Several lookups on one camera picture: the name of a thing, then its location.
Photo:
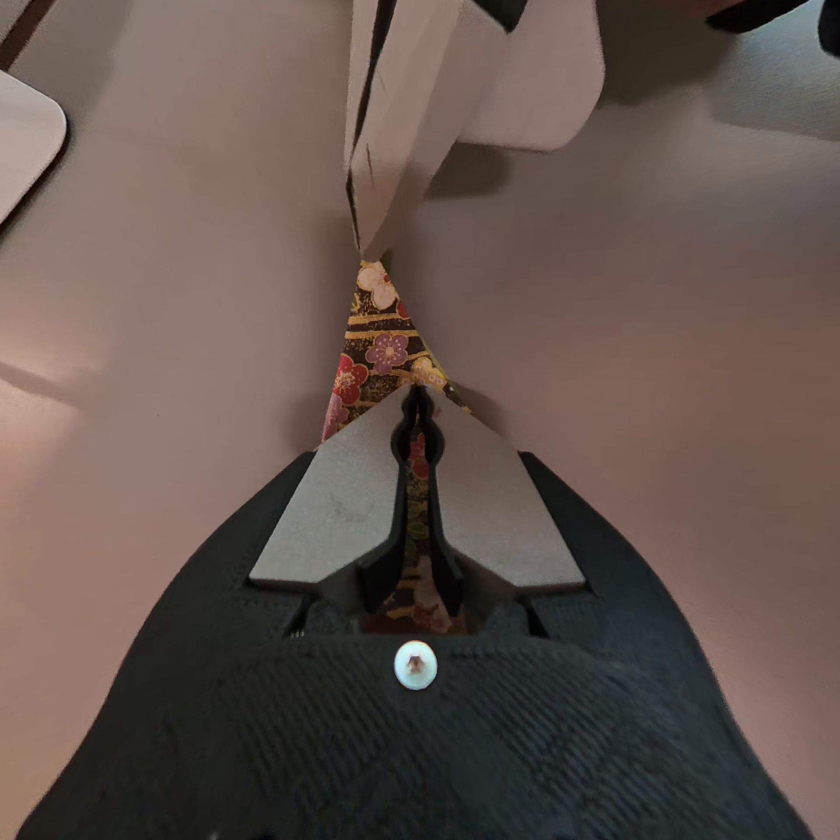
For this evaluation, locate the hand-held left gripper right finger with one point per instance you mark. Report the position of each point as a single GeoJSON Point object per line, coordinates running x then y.
{"type": "Point", "coordinates": [492, 505]}

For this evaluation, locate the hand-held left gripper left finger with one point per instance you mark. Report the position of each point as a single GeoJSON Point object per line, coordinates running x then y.
{"type": "Point", "coordinates": [341, 505]}

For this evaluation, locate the brown wooden strip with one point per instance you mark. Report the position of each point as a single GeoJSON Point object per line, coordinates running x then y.
{"type": "Point", "coordinates": [23, 29]}

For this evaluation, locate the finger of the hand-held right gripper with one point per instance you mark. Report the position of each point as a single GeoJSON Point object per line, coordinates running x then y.
{"type": "Point", "coordinates": [426, 98]}
{"type": "Point", "coordinates": [359, 98]}

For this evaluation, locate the floral patterned origami paper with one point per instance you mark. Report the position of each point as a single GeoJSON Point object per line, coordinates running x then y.
{"type": "Point", "coordinates": [380, 354]}

